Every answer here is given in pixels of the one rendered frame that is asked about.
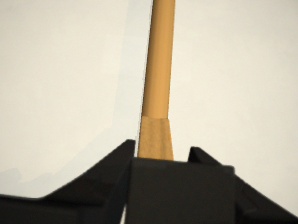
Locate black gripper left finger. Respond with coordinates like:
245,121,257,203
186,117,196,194
0,139,136,224

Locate tan wooden pole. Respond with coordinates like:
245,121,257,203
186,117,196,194
124,0,235,224

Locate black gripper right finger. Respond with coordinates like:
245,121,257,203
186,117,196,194
187,146,298,224

